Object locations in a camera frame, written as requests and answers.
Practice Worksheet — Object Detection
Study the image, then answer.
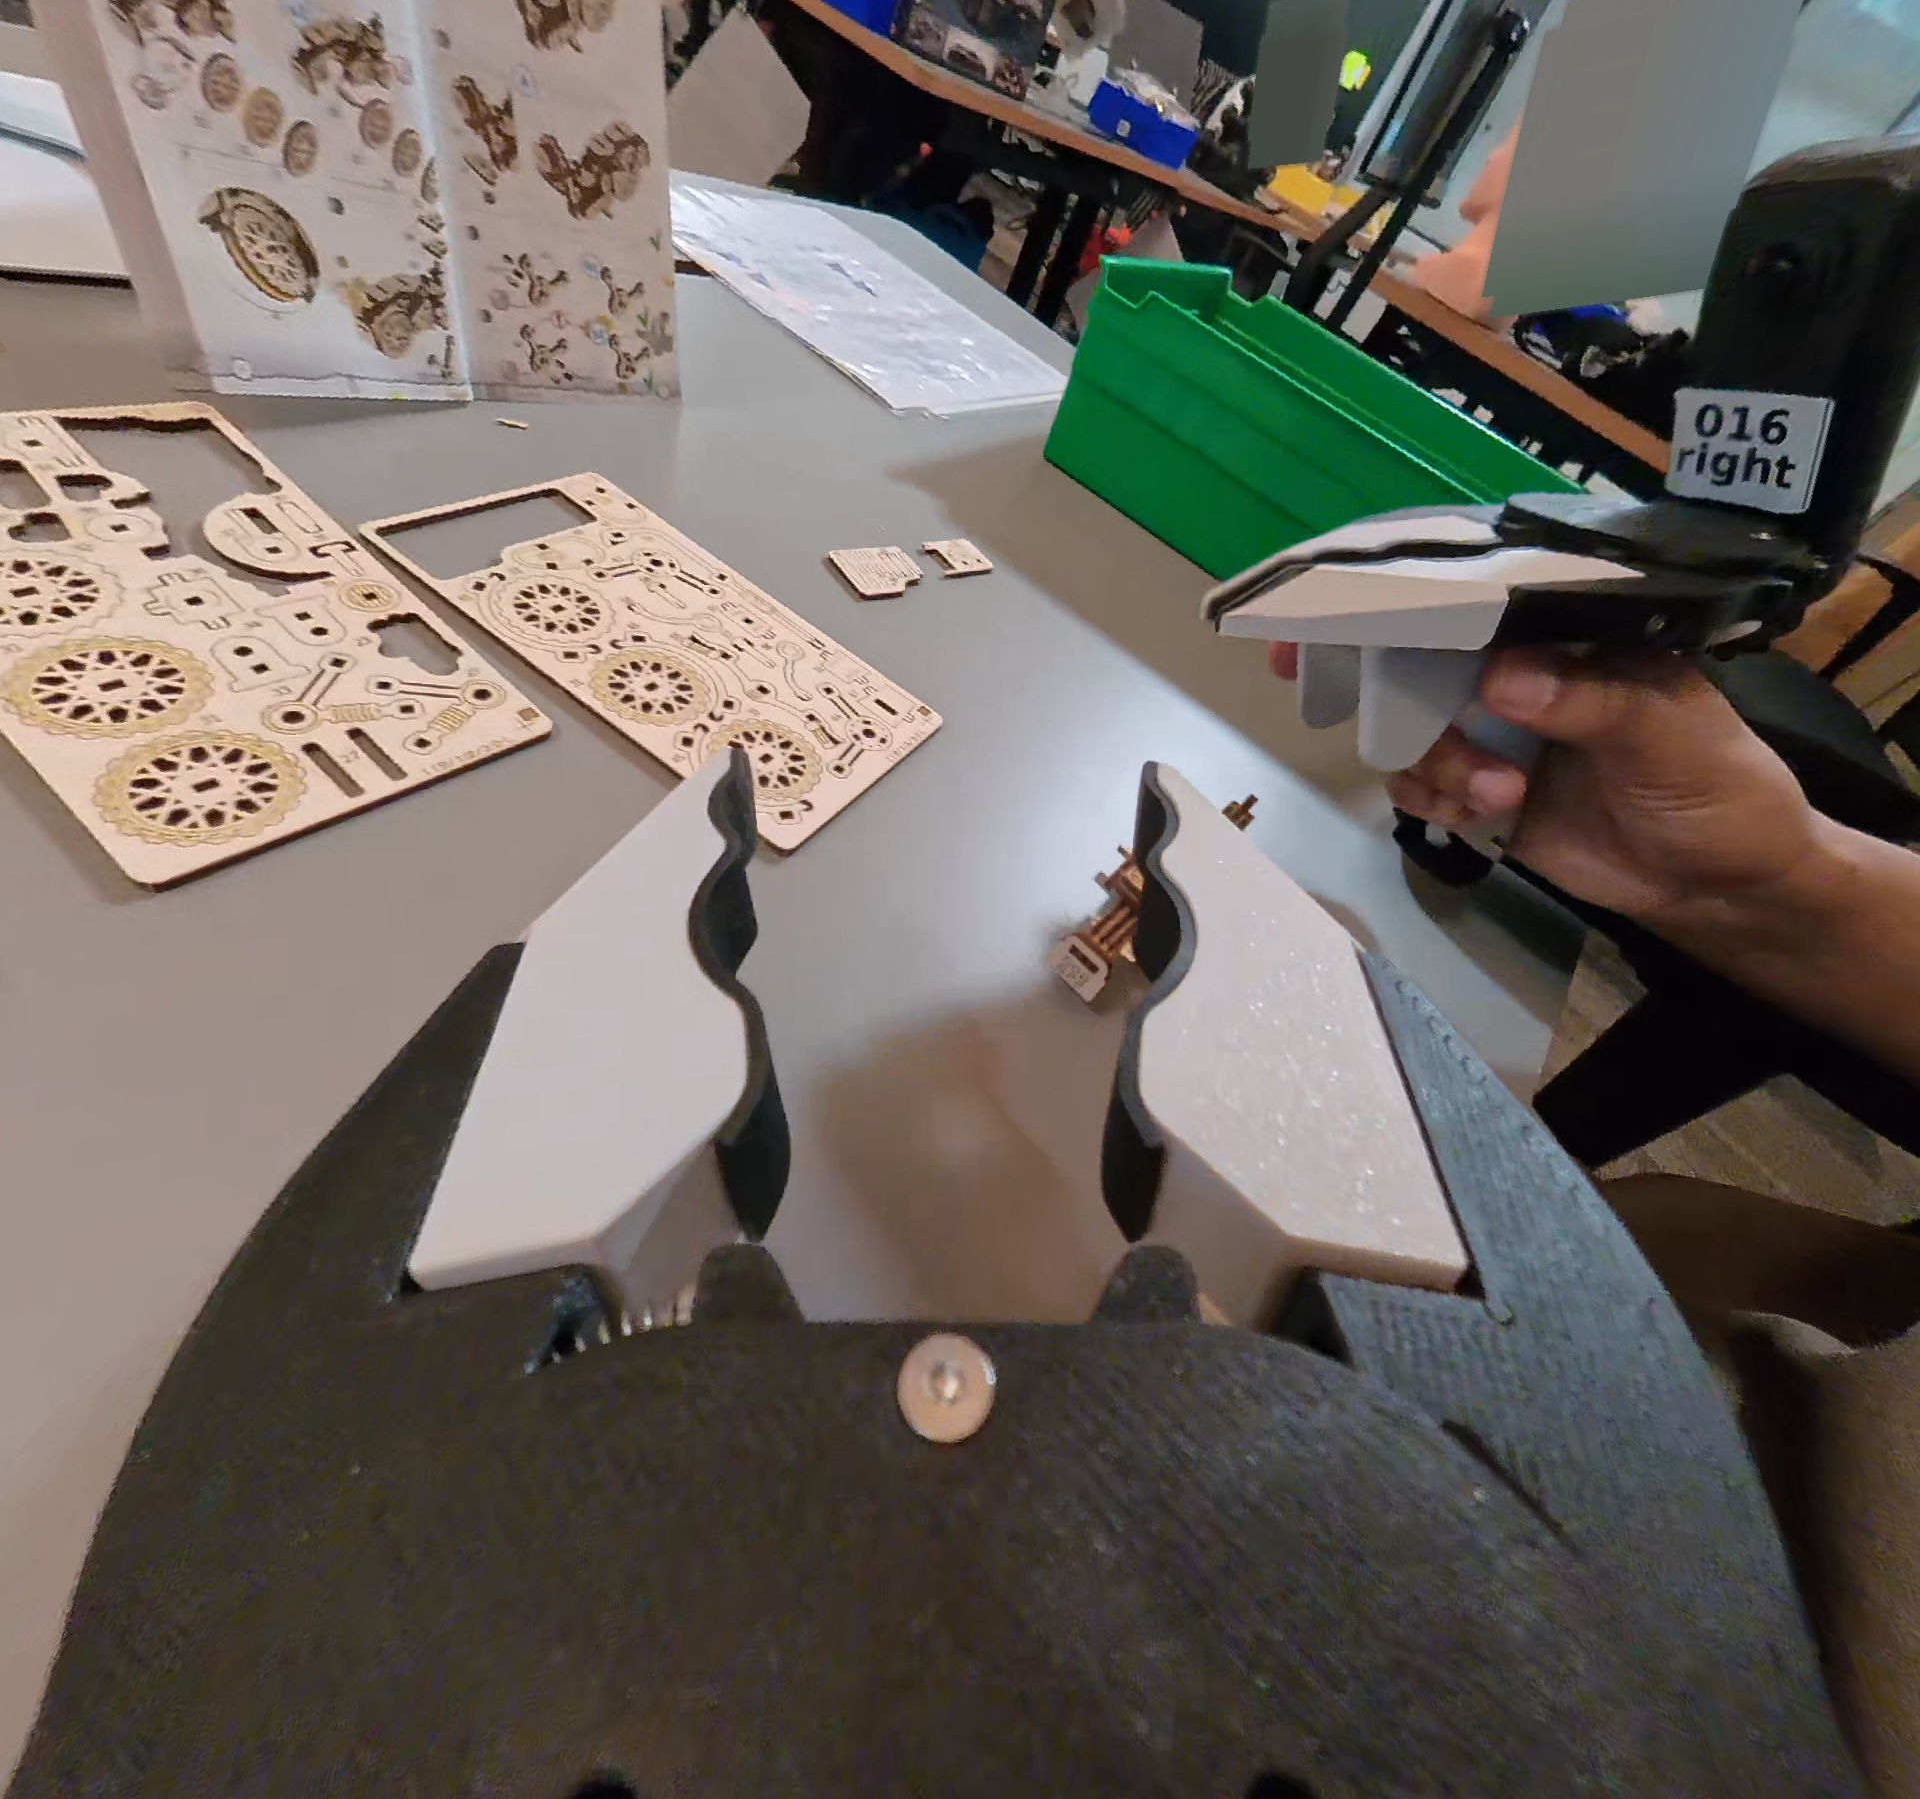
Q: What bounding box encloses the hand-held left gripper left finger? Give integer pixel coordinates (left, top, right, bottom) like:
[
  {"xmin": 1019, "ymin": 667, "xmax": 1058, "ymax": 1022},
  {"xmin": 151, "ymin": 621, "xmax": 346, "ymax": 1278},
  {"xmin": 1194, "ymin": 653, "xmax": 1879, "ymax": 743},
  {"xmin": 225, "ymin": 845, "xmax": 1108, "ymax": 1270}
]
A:
[{"xmin": 404, "ymin": 749, "xmax": 793, "ymax": 1302}]

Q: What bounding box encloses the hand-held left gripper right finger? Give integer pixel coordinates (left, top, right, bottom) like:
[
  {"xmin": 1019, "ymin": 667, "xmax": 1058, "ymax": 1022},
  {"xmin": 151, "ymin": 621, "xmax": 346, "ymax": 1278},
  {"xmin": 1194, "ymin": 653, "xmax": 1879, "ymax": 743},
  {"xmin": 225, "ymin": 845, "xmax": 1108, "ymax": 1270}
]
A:
[{"xmin": 1097, "ymin": 761, "xmax": 1471, "ymax": 1322}]

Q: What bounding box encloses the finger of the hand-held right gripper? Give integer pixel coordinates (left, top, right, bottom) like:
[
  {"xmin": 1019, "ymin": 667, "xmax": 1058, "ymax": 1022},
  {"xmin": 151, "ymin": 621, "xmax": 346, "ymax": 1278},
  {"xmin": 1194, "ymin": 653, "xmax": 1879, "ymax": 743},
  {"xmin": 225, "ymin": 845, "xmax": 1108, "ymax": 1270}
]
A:
[
  {"xmin": 1202, "ymin": 545, "xmax": 1596, "ymax": 653},
  {"xmin": 1244, "ymin": 505, "xmax": 1505, "ymax": 585}
]

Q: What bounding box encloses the wooden puzzle model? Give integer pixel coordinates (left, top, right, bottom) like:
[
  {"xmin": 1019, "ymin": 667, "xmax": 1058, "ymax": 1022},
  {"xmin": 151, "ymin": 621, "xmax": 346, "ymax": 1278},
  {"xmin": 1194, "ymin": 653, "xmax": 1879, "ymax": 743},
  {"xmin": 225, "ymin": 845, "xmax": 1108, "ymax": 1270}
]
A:
[{"xmin": 1049, "ymin": 791, "xmax": 1265, "ymax": 1002}]

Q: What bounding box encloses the person's right forearm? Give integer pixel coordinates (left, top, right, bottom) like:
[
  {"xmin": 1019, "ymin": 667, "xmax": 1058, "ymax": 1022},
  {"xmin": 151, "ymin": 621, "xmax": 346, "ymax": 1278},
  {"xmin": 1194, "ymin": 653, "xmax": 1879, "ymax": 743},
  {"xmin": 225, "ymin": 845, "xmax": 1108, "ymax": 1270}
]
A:
[{"xmin": 1693, "ymin": 779, "xmax": 1920, "ymax": 1064}]

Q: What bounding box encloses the grey desk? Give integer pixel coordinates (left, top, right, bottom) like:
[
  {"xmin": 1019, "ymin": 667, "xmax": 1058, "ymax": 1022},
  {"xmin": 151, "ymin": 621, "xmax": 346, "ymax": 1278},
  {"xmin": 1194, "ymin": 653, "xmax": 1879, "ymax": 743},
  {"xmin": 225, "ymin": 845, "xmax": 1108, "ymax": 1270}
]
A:
[{"xmin": 0, "ymin": 171, "xmax": 1591, "ymax": 1799}]

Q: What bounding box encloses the person's right hand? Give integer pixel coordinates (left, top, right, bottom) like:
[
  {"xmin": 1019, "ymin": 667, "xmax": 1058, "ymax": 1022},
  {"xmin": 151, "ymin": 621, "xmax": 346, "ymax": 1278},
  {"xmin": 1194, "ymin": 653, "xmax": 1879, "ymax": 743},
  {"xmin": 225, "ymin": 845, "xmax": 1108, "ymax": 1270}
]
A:
[{"xmin": 1382, "ymin": 651, "xmax": 1850, "ymax": 931}]

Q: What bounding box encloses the green plastic bin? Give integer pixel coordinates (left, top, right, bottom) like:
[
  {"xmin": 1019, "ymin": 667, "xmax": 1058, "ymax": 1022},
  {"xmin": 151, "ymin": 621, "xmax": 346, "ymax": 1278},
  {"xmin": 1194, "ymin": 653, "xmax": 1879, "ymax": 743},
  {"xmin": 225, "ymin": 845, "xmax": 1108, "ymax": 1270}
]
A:
[{"xmin": 1041, "ymin": 253, "xmax": 1591, "ymax": 583}]

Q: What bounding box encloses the long wooden workbench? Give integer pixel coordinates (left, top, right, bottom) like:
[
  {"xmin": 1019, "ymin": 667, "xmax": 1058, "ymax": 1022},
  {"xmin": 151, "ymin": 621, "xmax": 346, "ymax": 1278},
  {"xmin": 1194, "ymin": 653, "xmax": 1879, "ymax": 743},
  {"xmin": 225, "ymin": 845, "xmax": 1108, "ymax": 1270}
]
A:
[{"xmin": 733, "ymin": 0, "xmax": 1673, "ymax": 481}]

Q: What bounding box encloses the wooden puzzle sheet with gears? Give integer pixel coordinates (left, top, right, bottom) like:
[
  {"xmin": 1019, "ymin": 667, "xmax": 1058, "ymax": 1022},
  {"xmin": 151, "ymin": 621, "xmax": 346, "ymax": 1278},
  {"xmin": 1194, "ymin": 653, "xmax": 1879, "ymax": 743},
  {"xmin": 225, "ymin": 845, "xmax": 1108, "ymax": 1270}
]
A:
[{"xmin": 0, "ymin": 401, "xmax": 554, "ymax": 889}]

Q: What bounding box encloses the black articulated stand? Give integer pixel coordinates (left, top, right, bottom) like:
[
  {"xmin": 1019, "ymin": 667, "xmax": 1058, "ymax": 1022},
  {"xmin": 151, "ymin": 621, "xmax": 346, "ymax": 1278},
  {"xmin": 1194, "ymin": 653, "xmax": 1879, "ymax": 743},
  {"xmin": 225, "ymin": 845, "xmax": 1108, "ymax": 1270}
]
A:
[{"xmin": 1285, "ymin": 11, "xmax": 1532, "ymax": 315}]

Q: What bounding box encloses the wooden puzzle sheet notched corner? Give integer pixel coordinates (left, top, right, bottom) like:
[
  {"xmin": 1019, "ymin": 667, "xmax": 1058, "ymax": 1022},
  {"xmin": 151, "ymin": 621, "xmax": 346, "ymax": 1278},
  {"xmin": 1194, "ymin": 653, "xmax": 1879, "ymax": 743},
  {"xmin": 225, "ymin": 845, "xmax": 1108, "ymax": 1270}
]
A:
[{"xmin": 360, "ymin": 471, "xmax": 944, "ymax": 855}]

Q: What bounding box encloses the white instruction sheet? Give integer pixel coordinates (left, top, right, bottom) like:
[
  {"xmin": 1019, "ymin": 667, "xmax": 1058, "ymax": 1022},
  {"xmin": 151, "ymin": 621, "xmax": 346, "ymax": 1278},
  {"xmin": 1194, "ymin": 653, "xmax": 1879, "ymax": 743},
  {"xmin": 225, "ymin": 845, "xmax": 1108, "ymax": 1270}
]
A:
[{"xmin": 666, "ymin": 183, "xmax": 1069, "ymax": 415}]

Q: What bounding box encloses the dark printed carton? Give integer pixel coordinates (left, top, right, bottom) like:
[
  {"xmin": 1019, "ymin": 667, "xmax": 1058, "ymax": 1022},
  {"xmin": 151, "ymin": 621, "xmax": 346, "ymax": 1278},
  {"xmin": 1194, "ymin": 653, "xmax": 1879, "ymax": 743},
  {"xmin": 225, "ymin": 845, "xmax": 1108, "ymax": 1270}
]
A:
[{"xmin": 899, "ymin": 0, "xmax": 1067, "ymax": 91}]

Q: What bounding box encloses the person's olive clothing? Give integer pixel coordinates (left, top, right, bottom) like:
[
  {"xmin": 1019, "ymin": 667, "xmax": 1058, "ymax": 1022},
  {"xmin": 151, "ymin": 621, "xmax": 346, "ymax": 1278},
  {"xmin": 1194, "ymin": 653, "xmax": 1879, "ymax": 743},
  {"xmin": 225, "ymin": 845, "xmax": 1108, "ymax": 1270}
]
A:
[{"xmin": 1589, "ymin": 1168, "xmax": 1920, "ymax": 1799}]

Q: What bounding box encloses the illustrated instruction booklet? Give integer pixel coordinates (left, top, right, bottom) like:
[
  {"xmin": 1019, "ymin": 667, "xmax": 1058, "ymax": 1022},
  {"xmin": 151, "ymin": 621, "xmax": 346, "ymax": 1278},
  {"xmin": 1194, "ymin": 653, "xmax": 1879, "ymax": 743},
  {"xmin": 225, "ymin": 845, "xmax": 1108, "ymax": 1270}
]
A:
[{"xmin": 43, "ymin": 0, "xmax": 679, "ymax": 403}]

